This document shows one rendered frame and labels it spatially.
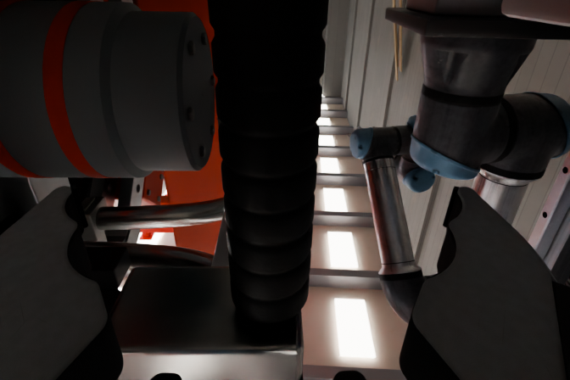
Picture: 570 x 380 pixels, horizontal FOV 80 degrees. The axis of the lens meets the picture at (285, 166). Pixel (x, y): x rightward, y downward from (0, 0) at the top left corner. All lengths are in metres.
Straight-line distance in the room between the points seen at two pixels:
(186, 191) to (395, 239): 0.53
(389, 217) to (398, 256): 0.09
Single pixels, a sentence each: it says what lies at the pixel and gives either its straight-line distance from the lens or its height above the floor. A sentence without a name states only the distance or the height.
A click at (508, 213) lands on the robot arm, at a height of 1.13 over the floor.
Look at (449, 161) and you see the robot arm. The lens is 0.59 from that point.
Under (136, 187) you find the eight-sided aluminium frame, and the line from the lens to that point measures 0.57.
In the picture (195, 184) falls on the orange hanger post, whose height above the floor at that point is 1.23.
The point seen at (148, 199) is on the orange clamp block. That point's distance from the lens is 0.60.
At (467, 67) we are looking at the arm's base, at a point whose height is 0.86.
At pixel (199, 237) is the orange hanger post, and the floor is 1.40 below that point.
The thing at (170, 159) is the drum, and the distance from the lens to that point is 0.27.
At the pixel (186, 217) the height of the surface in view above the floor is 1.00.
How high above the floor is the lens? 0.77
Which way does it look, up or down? 28 degrees up
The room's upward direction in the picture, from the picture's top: 179 degrees counter-clockwise
